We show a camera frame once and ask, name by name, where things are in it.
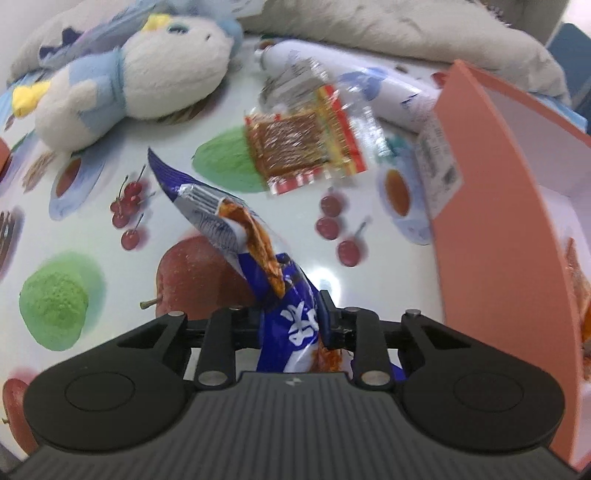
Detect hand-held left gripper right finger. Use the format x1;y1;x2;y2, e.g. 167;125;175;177
318;290;469;389

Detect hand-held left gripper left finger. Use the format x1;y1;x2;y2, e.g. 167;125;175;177
117;305;266;389

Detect blue snack packet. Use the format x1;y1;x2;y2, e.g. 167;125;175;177
147;147;407;384

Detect deep pink cardboard box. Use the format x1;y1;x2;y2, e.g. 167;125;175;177
431;59;591;472

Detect clear orange snack packet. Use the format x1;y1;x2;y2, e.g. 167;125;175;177
244;58;386;197

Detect clear packet orange strips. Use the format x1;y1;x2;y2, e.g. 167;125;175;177
566;237;591;342

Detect food print bedsheet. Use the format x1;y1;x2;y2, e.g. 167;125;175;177
0;32;462;462

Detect white tube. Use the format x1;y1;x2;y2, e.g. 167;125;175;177
254;39;446;137

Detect blue white plush toy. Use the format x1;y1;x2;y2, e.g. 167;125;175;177
11;13;245;151

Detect grey duvet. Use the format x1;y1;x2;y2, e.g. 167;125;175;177
9;0;573;107

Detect clear plastic bag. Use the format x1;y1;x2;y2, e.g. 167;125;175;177
37;0;185;70

